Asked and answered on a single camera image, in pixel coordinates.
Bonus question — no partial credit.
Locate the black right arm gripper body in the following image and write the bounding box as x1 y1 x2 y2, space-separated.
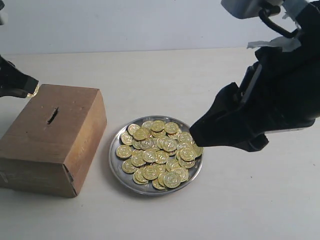
239 0 320 133

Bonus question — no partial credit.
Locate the gold coin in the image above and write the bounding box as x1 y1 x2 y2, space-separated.
193 145 204 158
26 84 40 98
127 123 140 136
116 145 132 159
121 159 138 174
150 119 165 133
163 171 181 189

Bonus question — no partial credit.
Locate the brown cardboard slotted box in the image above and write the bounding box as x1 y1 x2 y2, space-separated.
0 84 107 198

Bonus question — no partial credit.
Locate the gold coin at plate back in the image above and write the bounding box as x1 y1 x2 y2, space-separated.
150 119 165 133

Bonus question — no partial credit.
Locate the gold coin at plate front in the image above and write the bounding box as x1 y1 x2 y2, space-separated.
163 171 181 189

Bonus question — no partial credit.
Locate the round silver metal plate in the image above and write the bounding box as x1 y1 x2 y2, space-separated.
108 115 203 196

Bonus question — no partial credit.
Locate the black camera cable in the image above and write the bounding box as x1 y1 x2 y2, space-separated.
258 6 302 39

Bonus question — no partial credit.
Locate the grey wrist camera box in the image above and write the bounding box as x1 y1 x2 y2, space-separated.
220 0 285 20

